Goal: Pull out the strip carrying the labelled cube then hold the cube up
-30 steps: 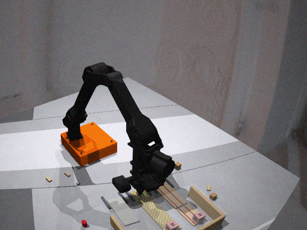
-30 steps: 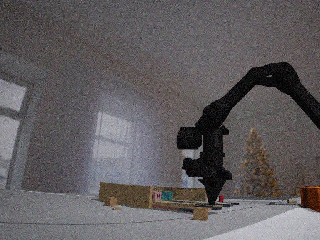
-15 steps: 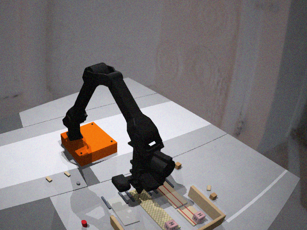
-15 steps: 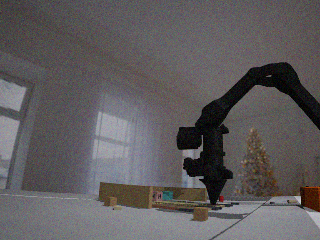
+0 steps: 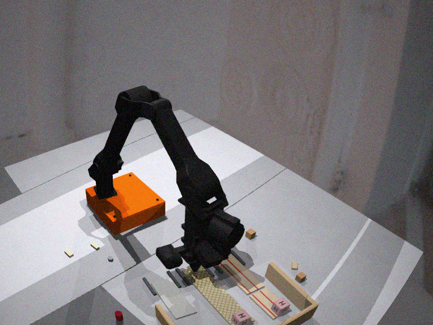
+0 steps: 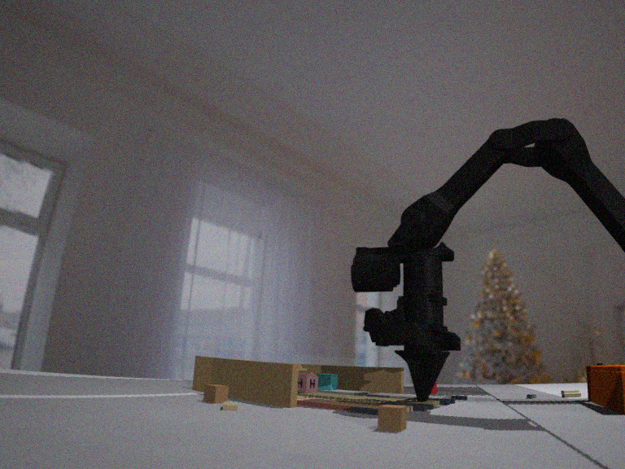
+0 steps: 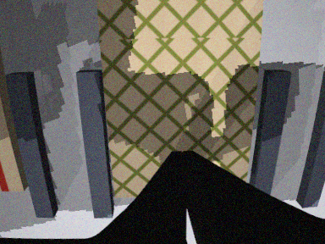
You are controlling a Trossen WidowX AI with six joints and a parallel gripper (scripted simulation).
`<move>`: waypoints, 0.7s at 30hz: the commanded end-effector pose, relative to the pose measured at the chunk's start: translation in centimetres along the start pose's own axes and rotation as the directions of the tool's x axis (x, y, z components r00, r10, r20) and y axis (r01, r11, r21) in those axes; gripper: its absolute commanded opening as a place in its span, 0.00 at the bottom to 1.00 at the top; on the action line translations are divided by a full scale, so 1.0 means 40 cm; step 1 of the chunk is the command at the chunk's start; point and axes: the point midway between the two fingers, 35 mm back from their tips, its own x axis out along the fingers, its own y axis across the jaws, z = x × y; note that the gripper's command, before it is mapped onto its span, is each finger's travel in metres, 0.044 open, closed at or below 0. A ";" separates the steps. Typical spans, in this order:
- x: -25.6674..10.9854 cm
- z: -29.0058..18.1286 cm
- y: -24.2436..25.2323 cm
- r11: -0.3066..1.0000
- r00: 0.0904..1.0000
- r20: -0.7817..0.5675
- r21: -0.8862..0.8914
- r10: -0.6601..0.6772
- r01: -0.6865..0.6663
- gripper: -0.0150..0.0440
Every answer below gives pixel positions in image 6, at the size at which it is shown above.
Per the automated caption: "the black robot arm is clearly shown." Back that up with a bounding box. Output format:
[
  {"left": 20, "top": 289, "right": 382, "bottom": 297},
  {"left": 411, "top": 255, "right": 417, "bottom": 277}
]
[{"left": 351, "top": 118, "right": 625, "bottom": 342}]

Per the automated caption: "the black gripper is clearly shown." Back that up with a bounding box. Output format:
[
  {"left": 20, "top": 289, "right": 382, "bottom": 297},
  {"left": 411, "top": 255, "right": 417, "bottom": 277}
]
[{"left": 376, "top": 287, "right": 461, "bottom": 402}]

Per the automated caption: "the teal cube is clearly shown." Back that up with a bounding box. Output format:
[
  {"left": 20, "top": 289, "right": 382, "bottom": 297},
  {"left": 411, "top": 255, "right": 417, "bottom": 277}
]
[{"left": 317, "top": 374, "right": 338, "bottom": 390}]

